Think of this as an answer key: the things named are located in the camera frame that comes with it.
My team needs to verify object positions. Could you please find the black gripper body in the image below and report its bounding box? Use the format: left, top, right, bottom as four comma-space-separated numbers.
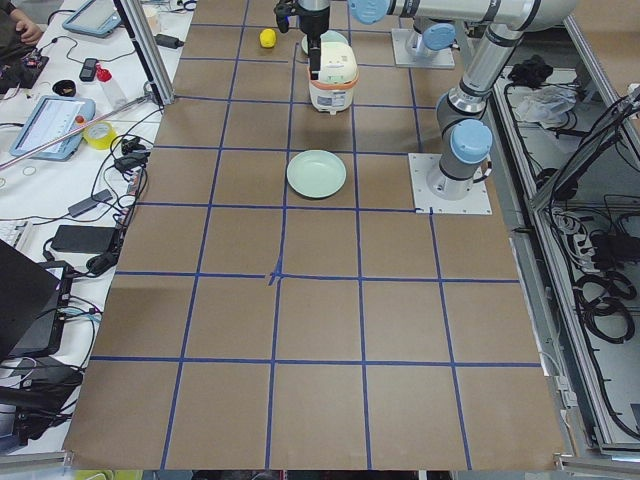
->
274, 0, 330, 37

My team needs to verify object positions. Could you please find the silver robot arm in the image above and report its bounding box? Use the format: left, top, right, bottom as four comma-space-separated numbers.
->
349, 0, 577, 200
409, 17, 456, 57

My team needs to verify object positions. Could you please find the pale green plate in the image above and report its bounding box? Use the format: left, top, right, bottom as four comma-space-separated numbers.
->
286, 150, 347, 199
301, 30, 349, 55

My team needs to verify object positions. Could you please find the yellow lemon toy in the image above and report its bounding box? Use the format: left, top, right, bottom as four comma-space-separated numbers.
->
259, 28, 277, 49

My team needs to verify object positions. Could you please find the black power adapter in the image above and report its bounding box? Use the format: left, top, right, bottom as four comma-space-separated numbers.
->
154, 33, 184, 49

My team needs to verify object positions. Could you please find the metal rod stand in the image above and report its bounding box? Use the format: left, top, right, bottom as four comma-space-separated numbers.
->
1, 91, 154, 170

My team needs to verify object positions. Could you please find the red capped squeeze bottle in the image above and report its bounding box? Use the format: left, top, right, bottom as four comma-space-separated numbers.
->
96, 63, 127, 109

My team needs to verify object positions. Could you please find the black mobile phone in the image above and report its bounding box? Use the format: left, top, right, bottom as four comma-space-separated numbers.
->
79, 58, 99, 82

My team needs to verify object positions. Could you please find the yellow tape roll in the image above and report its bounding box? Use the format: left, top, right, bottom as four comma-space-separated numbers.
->
82, 121, 117, 150

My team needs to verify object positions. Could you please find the white crumpled cloth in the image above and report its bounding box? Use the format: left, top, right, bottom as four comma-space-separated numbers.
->
514, 85, 577, 127

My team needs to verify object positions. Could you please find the blue teach pendant tablet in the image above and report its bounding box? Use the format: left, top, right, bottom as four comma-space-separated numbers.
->
9, 95, 96, 161

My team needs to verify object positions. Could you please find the black power brick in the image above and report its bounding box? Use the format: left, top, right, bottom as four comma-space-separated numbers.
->
51, 225, 117, 254

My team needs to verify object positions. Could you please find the black laptop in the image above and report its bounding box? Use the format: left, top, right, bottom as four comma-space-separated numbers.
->
1, 242, 72, 360

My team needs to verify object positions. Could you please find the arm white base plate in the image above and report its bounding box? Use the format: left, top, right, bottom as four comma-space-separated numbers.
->
391, 28, 455, 70
408, 153, 492, 215

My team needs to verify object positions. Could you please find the aluminium frame post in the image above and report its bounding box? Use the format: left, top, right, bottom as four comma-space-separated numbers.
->
114, 0, 175, 106

